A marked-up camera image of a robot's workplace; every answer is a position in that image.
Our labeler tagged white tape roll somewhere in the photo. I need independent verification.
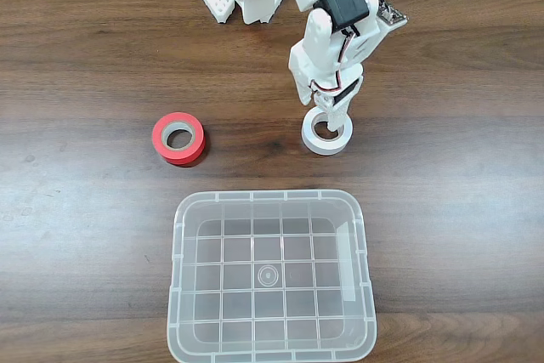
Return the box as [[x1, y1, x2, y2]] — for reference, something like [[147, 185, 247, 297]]
[[300, 105, 354, 156]]

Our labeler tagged red tape roll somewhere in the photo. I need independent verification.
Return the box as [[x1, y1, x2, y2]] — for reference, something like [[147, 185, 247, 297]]
[[151, 111, 208, 167]]

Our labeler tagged clear plastic storage box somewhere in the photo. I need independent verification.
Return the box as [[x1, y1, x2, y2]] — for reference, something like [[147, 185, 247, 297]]
[[165, 188, 378, 363]]

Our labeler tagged black camera on white bracket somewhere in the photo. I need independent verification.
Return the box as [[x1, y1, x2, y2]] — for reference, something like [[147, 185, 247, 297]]
[[376, 0, 411, 27]]

